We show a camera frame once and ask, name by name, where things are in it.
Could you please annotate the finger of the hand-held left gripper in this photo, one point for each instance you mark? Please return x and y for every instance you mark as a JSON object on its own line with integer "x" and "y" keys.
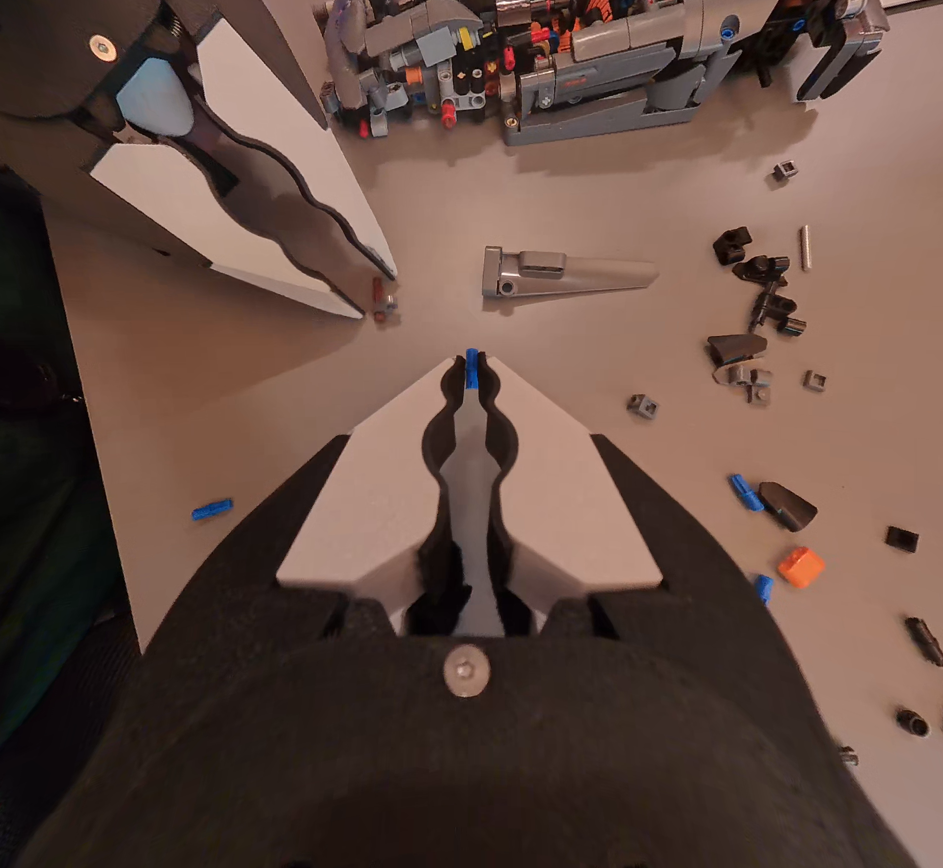
{"x": 184, "y": 212}
{"x": 295, "y": 131}

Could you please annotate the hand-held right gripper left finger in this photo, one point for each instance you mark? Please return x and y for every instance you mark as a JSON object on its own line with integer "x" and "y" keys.
{"x": 361, "y": 507}

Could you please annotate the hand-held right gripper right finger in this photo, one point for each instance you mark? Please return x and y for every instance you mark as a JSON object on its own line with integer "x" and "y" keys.
{"x": 582, "y": 507}

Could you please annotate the blue lego pin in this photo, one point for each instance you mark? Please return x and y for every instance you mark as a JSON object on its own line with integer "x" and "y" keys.
{"x": 472, "y": 371}
{"x": 745, "y": 492}
{"x": 212, "y": 509}
{"x": 764, "y": 588}

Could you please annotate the grey lego wing dark connector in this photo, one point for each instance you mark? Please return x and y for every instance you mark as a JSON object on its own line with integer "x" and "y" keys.
{"x": 589, "y": 277}

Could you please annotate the grey black lego spaceship model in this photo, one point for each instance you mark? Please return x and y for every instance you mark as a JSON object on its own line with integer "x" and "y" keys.
{"x": 589, "y": 50}

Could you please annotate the black lego bush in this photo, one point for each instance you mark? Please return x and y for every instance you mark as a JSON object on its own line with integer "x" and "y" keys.
{"x": 900, "y": 722}

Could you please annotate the black lego wedge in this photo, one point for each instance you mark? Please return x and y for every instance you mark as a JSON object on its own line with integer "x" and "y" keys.
{"x": 788, "y": 507}

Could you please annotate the grey lego axle connector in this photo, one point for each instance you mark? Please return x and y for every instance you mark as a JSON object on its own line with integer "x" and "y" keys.
{"x": 744, "y": 376}

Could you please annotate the small grey lego plate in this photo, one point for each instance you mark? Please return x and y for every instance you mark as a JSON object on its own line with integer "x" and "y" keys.
{"x": 759, "y": 395}

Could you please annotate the black lego slope piece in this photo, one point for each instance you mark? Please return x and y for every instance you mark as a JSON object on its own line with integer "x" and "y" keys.
{"x": 737, "y": 350}

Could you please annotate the orange lego piece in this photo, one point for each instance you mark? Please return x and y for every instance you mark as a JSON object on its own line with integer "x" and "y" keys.
{"x": 801, "y": 567}

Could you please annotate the small grey lego tile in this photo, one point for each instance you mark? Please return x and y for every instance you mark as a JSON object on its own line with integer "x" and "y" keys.
{"x": 805, "y": 382}

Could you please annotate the black lego connector piece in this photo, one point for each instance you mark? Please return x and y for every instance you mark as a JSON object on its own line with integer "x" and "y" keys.
{"x": 766, "y": 308}

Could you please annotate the black curved lego piece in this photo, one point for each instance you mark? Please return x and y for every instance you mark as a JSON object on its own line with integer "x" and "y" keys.
{"x": 731, "y": 247}

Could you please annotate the small black lego slope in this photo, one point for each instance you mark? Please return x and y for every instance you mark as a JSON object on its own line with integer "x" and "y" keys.
{"x": 902, "y": 539}

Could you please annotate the white lego bar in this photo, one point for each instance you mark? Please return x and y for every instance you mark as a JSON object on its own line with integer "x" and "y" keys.
{"x": 806, "y": 249}

